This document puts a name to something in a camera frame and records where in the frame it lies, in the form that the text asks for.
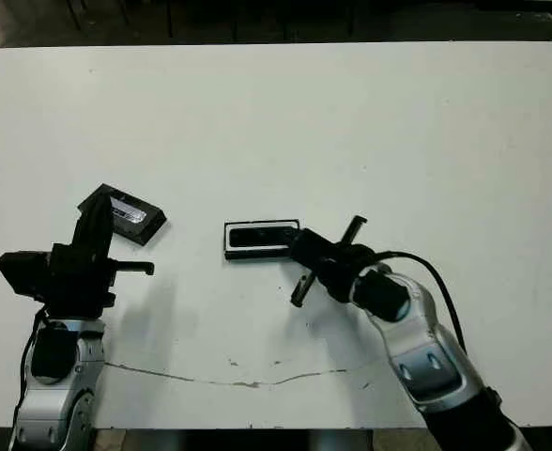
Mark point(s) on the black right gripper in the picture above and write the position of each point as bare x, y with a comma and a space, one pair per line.
341, 268

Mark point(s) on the black box lid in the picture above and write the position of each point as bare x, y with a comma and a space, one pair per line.
135, 216

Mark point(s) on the black box with white insert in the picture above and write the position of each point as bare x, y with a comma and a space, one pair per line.
238, 253

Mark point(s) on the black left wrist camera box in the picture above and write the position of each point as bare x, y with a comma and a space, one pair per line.
22, 275

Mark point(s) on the grey robot right leg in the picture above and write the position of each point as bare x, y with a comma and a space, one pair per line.
344, 441

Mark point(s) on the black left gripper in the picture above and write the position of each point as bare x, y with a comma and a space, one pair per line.
81, 282

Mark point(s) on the slim black bar camera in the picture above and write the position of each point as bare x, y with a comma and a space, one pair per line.
257, 237

